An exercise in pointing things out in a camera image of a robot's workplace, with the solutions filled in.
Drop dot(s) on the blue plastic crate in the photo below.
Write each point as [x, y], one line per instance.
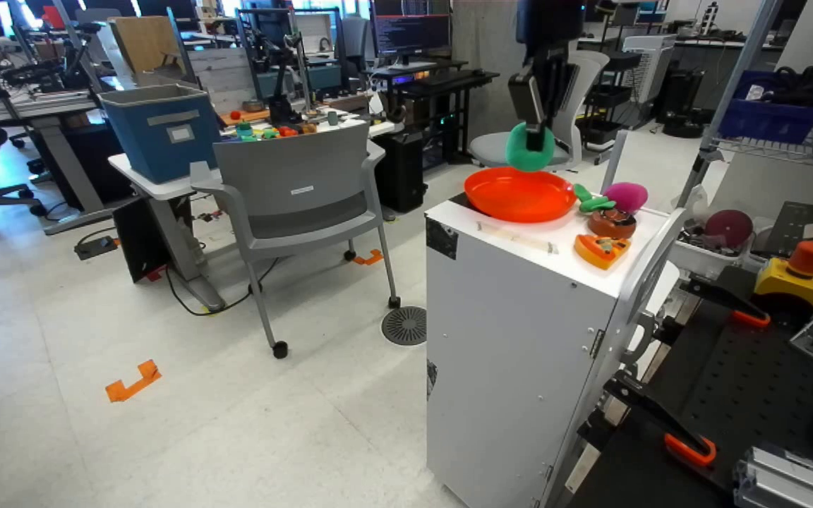
[775, 120]

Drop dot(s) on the white toy kitchen unit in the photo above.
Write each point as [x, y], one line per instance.
[509, 357]

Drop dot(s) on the black perforated breadboard table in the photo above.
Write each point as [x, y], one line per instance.
[754, 397]

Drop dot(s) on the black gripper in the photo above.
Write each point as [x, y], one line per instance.
[549, 33]

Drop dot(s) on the magenta plush radish toy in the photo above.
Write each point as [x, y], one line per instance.
[624, 195]

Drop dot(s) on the black computer monitor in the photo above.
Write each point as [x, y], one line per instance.
[411, 34]

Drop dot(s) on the black computer tower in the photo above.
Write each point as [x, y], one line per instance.
[401, 170]

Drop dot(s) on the green plush ball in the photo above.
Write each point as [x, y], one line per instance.
[518, 157]

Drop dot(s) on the round gray floor base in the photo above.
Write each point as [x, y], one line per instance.
[404, 325]

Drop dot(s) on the yellow emergency stop button box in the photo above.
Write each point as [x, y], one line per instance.
[787, 281]

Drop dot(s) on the orange toy pizza slice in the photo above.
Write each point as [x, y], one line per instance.
[598, 253]

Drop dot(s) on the gray plastic rolling chair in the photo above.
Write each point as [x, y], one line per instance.
[295, 185]

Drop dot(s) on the blue storage bin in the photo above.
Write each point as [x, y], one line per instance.
[162, 132]

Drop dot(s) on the brown cardboard box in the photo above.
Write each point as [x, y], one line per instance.
[148, 46]

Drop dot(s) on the black power adapter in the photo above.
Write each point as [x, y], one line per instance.
[97, 246]

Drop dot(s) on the gray metal shelf rack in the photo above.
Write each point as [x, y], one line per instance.
[752, 57]

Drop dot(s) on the brown toy donut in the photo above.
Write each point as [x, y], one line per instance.
[610, 223]

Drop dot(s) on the gray desk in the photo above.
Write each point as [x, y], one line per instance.
[21, 106]

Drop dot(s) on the white mesh office chair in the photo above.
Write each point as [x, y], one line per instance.
[487, 147]

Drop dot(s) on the black desk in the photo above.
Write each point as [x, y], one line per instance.
[443, 86]

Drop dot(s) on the orange plastic plate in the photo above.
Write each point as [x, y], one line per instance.
[509, 194]

